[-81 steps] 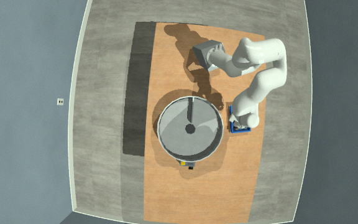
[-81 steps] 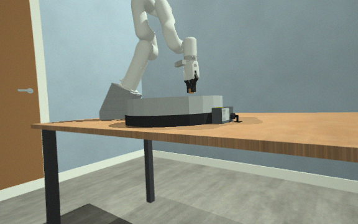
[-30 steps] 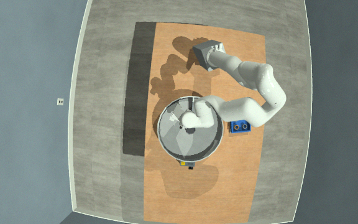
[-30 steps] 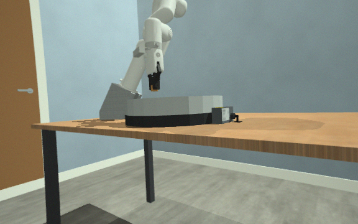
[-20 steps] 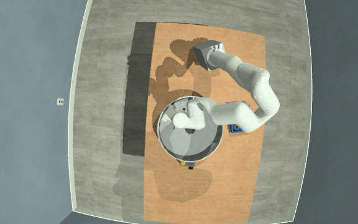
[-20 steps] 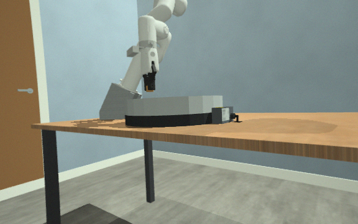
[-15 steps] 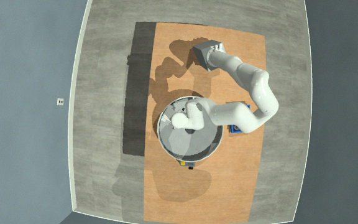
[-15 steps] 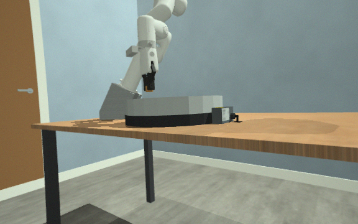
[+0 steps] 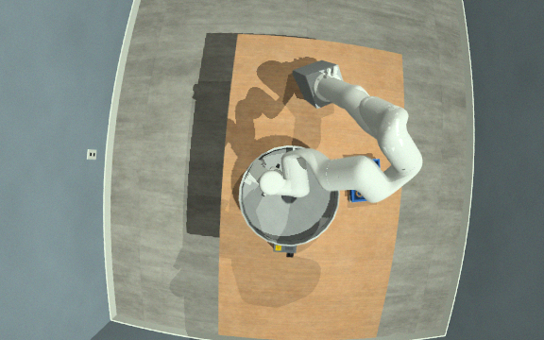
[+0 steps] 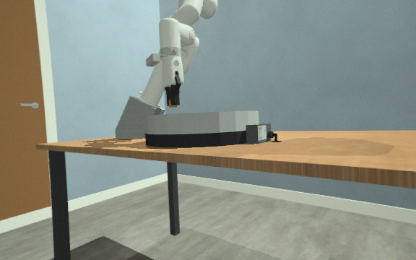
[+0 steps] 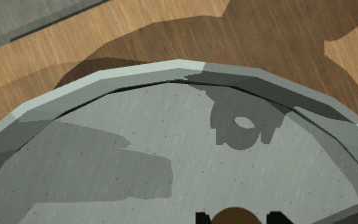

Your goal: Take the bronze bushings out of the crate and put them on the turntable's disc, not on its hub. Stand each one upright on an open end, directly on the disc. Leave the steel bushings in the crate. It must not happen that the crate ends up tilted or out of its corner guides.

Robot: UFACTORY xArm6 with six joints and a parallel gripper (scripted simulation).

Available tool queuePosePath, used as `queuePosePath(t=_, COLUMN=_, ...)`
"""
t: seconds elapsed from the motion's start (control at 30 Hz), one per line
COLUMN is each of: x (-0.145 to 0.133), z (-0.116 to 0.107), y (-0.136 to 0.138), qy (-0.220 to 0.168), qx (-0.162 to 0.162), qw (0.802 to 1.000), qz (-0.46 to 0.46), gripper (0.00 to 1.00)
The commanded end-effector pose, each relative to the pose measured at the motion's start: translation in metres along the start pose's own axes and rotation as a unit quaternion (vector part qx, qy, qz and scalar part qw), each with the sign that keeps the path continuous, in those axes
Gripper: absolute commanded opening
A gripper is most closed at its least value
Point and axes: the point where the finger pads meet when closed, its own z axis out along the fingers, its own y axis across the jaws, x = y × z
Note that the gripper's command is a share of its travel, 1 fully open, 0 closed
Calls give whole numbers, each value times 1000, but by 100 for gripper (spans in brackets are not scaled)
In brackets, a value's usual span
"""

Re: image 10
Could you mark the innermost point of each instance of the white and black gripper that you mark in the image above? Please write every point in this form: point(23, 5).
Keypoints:
point(172, 75)

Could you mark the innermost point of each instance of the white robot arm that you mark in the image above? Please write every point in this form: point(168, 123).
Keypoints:
point(176, 34)

